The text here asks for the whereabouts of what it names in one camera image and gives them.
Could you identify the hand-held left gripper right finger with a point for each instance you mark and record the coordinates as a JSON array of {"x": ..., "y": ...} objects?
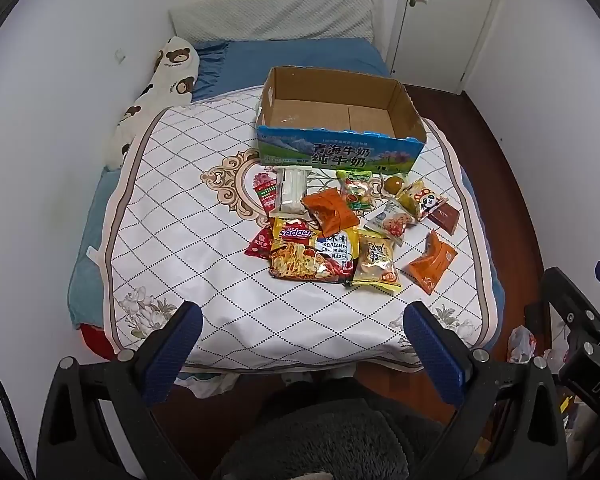
[{"x": 432, "y": 355}]

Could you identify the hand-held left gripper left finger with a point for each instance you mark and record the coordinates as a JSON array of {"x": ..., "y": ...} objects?
[{"x": 172, "y": 355}]

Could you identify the orange snack packet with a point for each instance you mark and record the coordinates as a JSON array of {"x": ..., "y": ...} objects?
[
  {"x": 432, "y": 262},
  {"x": 330, "y": 210}
]

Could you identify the small red snack packet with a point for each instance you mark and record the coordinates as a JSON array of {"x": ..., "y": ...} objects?
[{"x": 259, "y": 245}]

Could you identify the white blue snack packet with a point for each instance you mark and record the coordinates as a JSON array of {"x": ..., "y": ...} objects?
[{"x": 392, "y": 220}]

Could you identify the panda print snack packet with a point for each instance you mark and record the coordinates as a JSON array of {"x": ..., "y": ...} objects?
[{"x": 428, "y": 201}]

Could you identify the instant noodle packet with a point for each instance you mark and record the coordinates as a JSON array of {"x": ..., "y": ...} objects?
[{"x": 300, "y": 255}]

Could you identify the red pink flower packet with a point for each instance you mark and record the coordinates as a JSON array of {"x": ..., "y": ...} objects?
[{"x": 266, "y": 192}]

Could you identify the clear white packet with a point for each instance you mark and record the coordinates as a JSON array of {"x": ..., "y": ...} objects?
[{"x": 292, "y": 190}]

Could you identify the printed cardboard box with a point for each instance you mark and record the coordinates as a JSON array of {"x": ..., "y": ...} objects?
[{"x": 330, "y": 155}]

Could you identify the white red plastic bag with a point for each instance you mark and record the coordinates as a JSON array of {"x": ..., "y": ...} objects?
[{"x": 522, "y": 342}]

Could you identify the red cloth under bed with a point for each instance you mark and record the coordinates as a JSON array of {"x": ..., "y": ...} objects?
[{"x": 96, "y": 342}]

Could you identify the white quilted floral blanket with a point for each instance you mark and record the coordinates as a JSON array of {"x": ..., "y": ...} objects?
[{"x": 180, "y": 260}]

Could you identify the grey fleece clothing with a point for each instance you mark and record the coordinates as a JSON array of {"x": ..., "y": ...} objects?
[{"x": 330, "y": 435}]

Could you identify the dark brown snack packet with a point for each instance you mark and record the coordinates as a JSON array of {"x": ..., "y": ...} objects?
[{"x": 444, "y": 218}]

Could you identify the brown vacuum packed egg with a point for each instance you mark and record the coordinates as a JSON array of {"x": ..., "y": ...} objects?
[{"x": 394, "y": 184}]

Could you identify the bear print pillow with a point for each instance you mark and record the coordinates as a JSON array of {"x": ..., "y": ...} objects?
[{"x": 172, "y": 67}]

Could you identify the white door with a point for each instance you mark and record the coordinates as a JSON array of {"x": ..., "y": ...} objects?
[{"x": 445, "y": 35}]

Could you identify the white textured pillow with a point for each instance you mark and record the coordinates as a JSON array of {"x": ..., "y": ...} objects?
[{"x": 280, "y": 15}]

